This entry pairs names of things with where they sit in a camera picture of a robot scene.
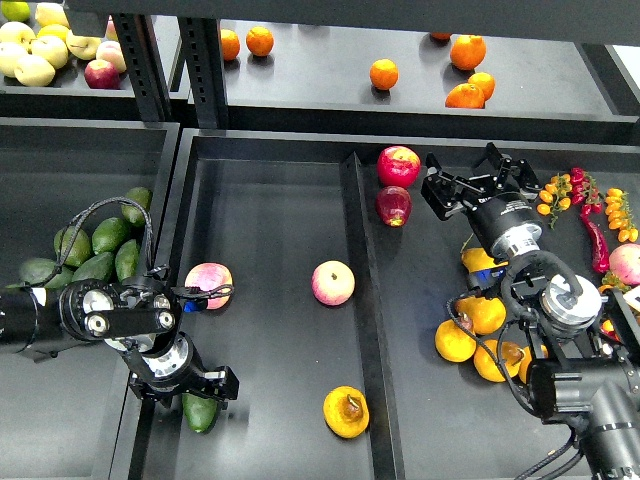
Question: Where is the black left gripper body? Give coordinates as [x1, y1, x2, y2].
[122, 333, 205, 395]

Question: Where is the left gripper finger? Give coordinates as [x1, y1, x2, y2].
[128, 373, 180, 408]
[202, 366, 240, 402]

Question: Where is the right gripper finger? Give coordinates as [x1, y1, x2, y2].
[472, 142, 542, 200]
[421, 153, 483, 221]

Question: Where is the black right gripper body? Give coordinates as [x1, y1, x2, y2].
[466, 192, 542, 259]

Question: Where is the dark green avocado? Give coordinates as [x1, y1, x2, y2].
[182, 393, 219, 433]

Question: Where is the yellow pear with brown top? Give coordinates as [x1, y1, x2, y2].
[322, 385, 370, 439]

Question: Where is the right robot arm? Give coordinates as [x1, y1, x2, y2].
[421, 145, 639, 479]

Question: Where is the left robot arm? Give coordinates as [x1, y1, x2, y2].
[1, 212, 239, 406]

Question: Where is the yellow pear upper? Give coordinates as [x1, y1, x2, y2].
[460, 234, 508, 273]

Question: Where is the yellow pear middle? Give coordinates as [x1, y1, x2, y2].
[454, 297, 507, 336]

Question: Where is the green avocado narrow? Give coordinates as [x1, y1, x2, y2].
[115, 239, 140, 281]

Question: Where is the dark avocado centre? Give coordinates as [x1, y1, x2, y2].
[72, 252, 115, 282]

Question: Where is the yellow pear left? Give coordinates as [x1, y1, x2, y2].
[434, 314, 476, 363]

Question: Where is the yellow pear right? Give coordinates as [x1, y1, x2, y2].
[518, 346, 534, 385]

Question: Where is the green avocado round left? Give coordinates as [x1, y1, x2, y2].
[53, 227, 93, 268]

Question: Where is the green avocado upper middle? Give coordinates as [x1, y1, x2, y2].
[91, 217, 130, 255]

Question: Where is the dark avocado left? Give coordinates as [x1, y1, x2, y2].
[19, 257, 73, 289]

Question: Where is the green avocado top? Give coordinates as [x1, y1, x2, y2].
[121, 186, 153, 227]

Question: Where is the orange cherry tomato bunch left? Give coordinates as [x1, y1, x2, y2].
[536, 173, 572, 229]

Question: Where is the orange cherry tomato bunch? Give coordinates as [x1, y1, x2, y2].
[536, 173, 572, 229]
[605, 188, 639, 243]

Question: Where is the dark red apple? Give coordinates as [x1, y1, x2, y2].
[375, 186, 413, 228]

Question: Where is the bright red apple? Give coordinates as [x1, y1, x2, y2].
[377, 146, 421, 189]

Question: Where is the red cherry tomato bunch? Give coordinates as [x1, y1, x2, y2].
[569, 167, 603, 216]

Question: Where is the orange shelf front right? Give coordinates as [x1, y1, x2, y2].
[445, 83, 485, 109]

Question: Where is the orange shelf small right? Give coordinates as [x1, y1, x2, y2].
[468, 72, 496, 101]

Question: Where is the red chili pepper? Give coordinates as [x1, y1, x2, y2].
[580, 204, 610, 274]

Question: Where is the orange cherry tomato bunch right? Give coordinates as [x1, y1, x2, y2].
[605, 188, 639, 243]

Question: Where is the pink apple left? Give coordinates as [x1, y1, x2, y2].
[184, 262, 233, 291]

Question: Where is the pink apple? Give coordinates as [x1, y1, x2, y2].
[184, 262, 233, 291]
[311, 260, 355, 307]

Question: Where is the mixed cherry tomato bunch lower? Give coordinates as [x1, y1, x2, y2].
[598, 271, 639, 343]

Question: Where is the pink apple right edge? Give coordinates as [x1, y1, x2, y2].
[609, 243, 640, 286]

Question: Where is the black centre tray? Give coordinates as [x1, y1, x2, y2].
[108, 128, 640, 480]

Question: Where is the orange shelf centre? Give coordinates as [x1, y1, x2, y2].
[369, 58, 399, 91]

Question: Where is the large orange shelf right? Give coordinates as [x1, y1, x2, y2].
[450, 35, 487, 71]

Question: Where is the pink apple centre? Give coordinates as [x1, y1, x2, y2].
[311, 260, 355, 307]

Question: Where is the white label card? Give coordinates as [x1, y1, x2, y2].
[623, 286, 640, 311]

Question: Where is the black tray divider left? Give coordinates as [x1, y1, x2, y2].
[340, 153, 405, 479]

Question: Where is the black tray divider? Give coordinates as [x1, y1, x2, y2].
[529, 199, 640, 351]
[340, 153, 405, 479]

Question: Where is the orange half hidden top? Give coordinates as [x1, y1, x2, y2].
[430, 32, 452, 41]

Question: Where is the black tray divider right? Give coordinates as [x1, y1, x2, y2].
[529, 199, 640, 351]

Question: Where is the black upper right shelf tray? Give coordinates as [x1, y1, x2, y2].
[187, 19, 639, 146]

